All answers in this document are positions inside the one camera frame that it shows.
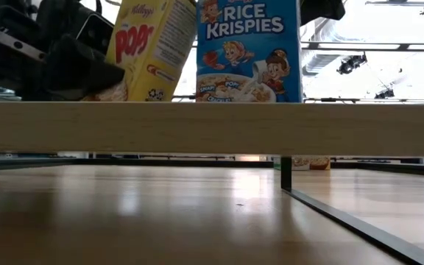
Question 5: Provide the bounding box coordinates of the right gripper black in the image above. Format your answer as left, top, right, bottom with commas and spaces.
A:
300, 0, 346, 27

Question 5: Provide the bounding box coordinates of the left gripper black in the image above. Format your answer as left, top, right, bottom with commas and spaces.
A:
0, 0, 126, 102

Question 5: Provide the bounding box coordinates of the yellow Corn Pops cereal box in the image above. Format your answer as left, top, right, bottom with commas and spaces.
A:
309, 156, 331, 172
82, 0, 198, 102

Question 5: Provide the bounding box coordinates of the blue Rice Krispies cereal box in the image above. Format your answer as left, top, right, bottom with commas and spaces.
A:
196, 0, 304, 103

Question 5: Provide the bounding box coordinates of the black ceiling fixture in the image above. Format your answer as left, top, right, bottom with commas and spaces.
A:
336, 53, 368, 76
375, 88, 396, 100

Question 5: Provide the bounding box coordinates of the long ceiling light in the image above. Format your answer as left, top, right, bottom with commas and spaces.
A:
302, 42, 424, 52

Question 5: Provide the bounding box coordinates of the black T-shaped stand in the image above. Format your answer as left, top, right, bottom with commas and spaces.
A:
303, 96, 361, 103

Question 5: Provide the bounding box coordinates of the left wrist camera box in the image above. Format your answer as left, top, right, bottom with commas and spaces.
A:
74, 12, 115, 56

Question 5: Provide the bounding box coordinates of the black metal table frame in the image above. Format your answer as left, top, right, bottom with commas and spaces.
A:
0, 157, 424, 178

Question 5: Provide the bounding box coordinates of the wooden shelf with black frame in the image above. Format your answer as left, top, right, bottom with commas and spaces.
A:
0, 101, 424, 265

